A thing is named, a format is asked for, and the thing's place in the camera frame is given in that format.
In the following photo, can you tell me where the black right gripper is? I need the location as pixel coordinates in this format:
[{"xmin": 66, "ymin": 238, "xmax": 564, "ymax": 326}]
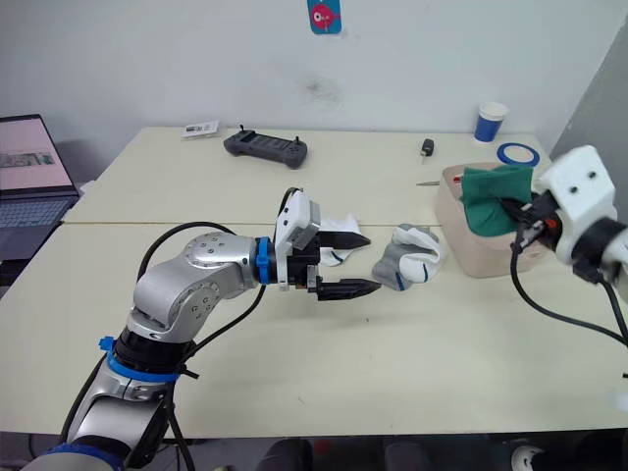
[{"xmin": 497, "ymin": 192, "xmax": 561, "ymax": 252}]

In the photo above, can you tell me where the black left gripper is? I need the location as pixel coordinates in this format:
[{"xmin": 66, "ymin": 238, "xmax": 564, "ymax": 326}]
[{"xmin": 287, "ymin": 230, "xmax": 384, "ymax": 302}]

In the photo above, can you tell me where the green sock pair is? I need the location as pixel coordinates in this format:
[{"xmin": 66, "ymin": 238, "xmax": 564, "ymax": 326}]
[{"xmin": 459, "ymin": 165, "xmax": 536, "ymax": 237}]

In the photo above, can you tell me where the beige plastic container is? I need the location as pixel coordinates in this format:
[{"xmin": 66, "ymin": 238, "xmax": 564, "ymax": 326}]
[{"xmin": 433, "ymin": 161, "xmax": 556, "ymax": 280}]

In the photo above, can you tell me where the white sock with blue stripe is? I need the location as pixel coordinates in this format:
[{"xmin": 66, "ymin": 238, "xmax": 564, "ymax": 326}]
[{"xmin": 318, "ymin": 212, "xmax": 365, "ymax": 269}]

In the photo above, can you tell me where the blue tape roll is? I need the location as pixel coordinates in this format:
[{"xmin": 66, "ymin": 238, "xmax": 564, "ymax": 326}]
[{"xmin": 495, "ymin": 142, "xmax": 542, "ymax": 168}]

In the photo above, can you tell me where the white grey folded sock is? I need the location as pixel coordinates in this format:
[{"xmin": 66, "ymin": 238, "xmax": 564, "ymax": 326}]
[{"xmin": 371, "ymin": 223, "xmax": 445, "ymax": 292}]

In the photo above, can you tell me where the blue white paper cup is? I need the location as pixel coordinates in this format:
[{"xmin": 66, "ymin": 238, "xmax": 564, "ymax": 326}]
[{"xmin": 472, "ymin": 101, "xmax": 509, "ymax": 145}]

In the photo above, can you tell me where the grey handheld remote controller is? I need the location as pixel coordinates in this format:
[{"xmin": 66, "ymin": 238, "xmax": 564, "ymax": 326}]
[{"xmin": 223, "ymin": 126, "xmax": 310, "ymax": 171}]

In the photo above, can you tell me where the white printed card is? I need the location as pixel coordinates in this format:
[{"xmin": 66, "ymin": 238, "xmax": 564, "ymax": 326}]
[{"xmin": 181, "ymin": 120, "xmax": 221, "ymax": 140}]

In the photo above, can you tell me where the white round shape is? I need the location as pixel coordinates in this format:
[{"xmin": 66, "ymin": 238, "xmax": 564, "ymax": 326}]
[{"xmin": 509, "ymin": 444, "xmax": 548, "ymax": 471}]

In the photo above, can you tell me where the open laptop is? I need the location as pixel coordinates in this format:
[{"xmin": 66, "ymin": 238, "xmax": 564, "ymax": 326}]
[{"xmin": 0, "ymin": 114, "xmax": 82, "ymax": 262}]

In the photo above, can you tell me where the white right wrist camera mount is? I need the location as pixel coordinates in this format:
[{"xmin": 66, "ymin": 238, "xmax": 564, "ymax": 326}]
[{"xmin": 533, "ymin": 145, "xmax": 619, "ymax": 267}]

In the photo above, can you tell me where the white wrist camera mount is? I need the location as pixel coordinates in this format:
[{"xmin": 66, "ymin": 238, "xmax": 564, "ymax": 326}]
[
  {"xmin": 533, "ymin": 145, "xmax": 619, "ymax": 267},
  {"xmin": 273, "ymin": 188, "xmax": 324, "ymax": 291}
]

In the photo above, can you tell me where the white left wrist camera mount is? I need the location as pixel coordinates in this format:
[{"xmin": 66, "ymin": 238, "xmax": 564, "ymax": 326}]
[{"xmin": 273, "ymin": 188, "xmax": 324, "ymax": 291}]

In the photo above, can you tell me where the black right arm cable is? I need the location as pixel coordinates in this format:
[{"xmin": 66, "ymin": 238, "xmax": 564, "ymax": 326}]
[{"xmin": 509, "ymin": 235, "xmax": 628, "ymax": 350}]

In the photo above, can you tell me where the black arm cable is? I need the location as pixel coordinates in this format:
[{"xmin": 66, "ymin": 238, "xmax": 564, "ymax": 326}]
[
  {"xmin": 509, "ymin": 235, "xmax": 628, "ymax": 350},
  {"xmin": 61, "ymin": 221, "xmax": 269, "ymax": 471}
]

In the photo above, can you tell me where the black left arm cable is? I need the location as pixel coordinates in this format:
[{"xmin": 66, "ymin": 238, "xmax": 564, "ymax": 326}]
[{"xmin": 61, "ymin": 221, "xmax": 269, "ymax": 471}]

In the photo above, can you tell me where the blue red wall sticker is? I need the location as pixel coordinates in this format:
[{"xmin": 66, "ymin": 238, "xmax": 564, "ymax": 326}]
[{"xmin": 306, "ymin": 0, "xmax": 342, "ymax": 36}]

